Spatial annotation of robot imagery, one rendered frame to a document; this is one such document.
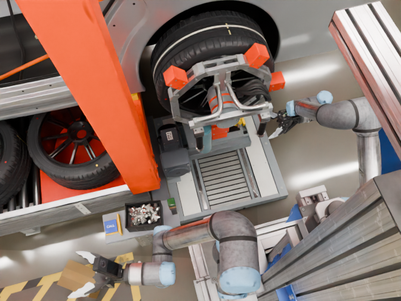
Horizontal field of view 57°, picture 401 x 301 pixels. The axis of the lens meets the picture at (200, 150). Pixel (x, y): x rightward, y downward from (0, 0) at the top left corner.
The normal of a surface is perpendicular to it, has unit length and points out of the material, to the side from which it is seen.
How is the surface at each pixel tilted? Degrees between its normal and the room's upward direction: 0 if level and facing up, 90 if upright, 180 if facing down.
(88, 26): 90
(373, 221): 90
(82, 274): 0
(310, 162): 0
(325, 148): 0
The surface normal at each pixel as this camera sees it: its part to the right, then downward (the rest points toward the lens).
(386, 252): -0.97, 0.25
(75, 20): 0.24, 0.88
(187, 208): -0.03, -0.42
